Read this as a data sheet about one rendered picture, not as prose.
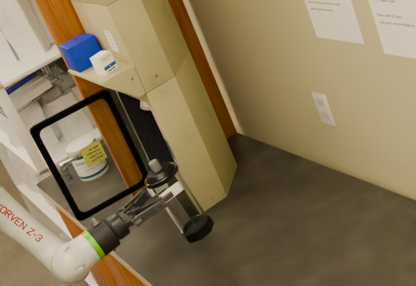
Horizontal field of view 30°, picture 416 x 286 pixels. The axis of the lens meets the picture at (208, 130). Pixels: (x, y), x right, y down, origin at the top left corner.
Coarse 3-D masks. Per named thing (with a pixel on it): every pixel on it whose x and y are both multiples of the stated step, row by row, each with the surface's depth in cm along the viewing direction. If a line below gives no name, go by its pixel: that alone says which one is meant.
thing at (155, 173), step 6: (150, 162) 219; (156, 162) 218; (162, 162) 223; (168, 162) 221; (156, 168) 219; (162, 168) 219; (168, 168) 218; (150, 174) 220; (156, 174) 218; (162, 174) 217; (150, 180) 218; (156, 180) 217
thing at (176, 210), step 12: (168, 180) 216; (180, 180) 220; (156, 192) 219; (180, 192) 219; (168, 204) 220; (180, 204) 220; (192, 204) 222; (180, 216) 221; (192, 216) 222; (204, 216) 225; (180, 228) 225; (192, 228) 223
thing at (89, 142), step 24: (72, 120) 264; (96, 120) 267; (48, 144) 263; (72, 144) 266; (96, 144) 269; (120, 144) 273; (72, 168) 268; (96, 168) 272; (120, 168) 275; (72, 192) 271; (96, 192) 274; (120, 192) 278
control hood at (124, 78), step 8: (120, 64) 241; (72, 72) 254; (80, 72) 250; (88, 72) 246; (96, 72) 243; (112, 72) 237; (120, 72) 234; (128, 72) 235; (96, 80) 236; (104, 80) 233; (112, 80) 233; (120, 80) 234; (128, 80) 235; (136, 80) 236; (112, 88) 233; (120, 88) 234; (128, 88) 236; (136, 88) 237; (136, 96) 238
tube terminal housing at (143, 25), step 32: (128, 0) 230; (160, 0) 246; (96, 32) 249; (128, 32) 232; (160, 32) 240; (128, 64) 239; (160, 64) 239; (192, 64) 259; (160, 96) 242; (192, 96) 253; (160, 128) 246; (192, 128) 250; (192, 160) 252; (224, 160) 267; (192, 192) 254; (224, 192) 261
